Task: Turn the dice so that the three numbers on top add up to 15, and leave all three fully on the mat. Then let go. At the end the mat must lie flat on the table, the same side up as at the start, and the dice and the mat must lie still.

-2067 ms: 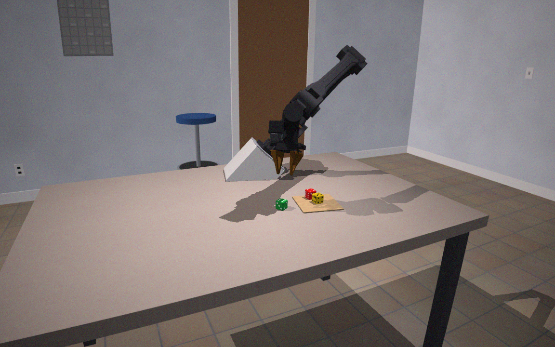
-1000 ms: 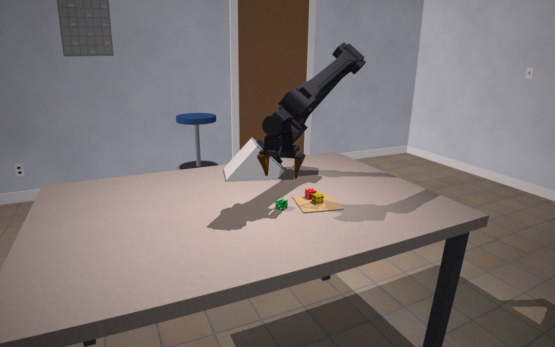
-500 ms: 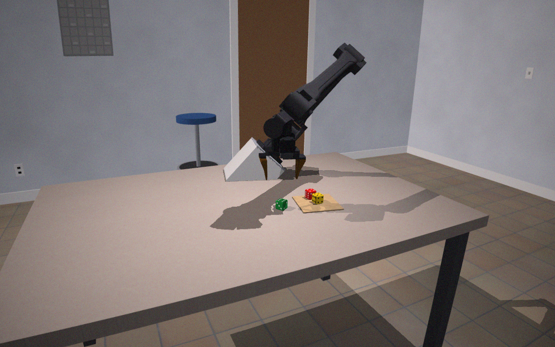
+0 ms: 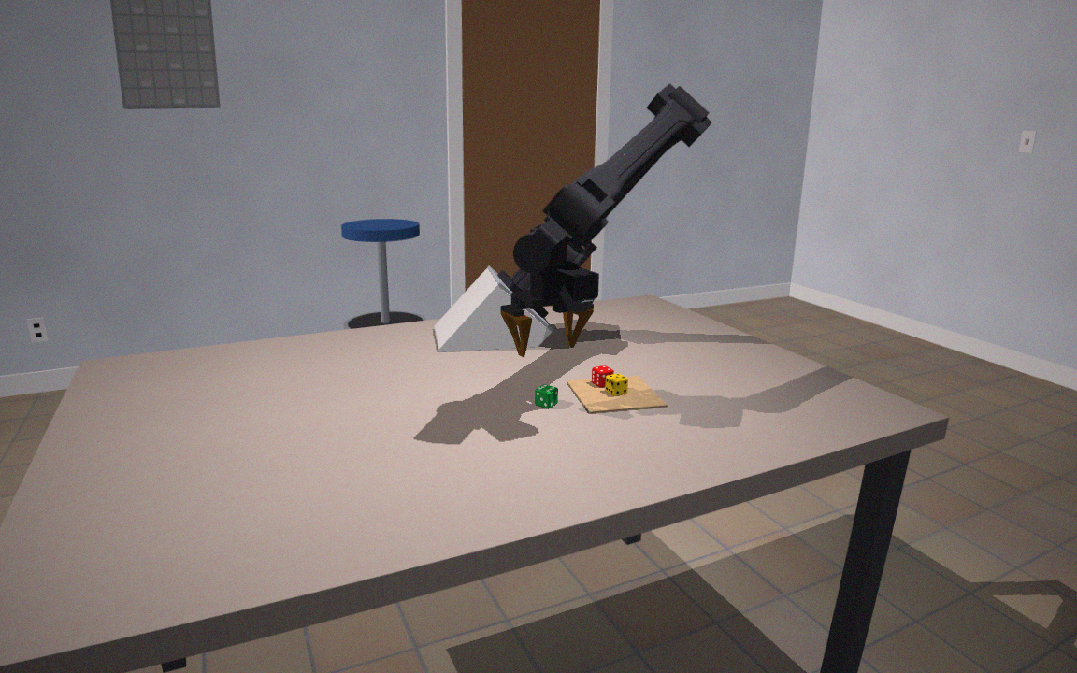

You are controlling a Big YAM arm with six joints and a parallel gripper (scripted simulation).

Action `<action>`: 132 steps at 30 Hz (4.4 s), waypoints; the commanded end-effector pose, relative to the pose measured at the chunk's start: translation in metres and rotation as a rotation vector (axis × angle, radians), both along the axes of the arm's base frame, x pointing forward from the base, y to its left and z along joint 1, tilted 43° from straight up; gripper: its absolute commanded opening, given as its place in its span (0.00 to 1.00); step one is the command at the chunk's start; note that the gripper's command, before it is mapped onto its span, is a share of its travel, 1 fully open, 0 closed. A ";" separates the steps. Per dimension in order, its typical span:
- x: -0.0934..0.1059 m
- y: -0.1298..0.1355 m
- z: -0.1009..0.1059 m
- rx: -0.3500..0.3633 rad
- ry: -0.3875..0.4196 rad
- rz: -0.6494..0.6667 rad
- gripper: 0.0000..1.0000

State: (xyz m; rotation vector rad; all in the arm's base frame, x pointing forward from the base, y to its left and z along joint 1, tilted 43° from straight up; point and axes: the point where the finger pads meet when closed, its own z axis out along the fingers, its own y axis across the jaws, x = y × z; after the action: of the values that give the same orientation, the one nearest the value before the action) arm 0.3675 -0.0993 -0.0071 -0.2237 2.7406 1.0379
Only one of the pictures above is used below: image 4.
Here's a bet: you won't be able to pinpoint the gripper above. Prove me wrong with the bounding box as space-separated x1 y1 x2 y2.
501 274 595 357

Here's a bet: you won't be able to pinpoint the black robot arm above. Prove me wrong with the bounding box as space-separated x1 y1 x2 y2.
498 84 712 313

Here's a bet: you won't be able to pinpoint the yellow dice with black pips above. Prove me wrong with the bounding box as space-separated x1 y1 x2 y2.
605 373 628 396

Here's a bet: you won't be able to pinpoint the red dice with white pips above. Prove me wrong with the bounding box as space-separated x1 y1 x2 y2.
592 365 613 388

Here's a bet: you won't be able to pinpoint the tan mat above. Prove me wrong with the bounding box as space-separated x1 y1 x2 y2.
567 376 668 413

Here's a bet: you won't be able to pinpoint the green dice with white pips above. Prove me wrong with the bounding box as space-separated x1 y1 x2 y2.
535 384 558 408

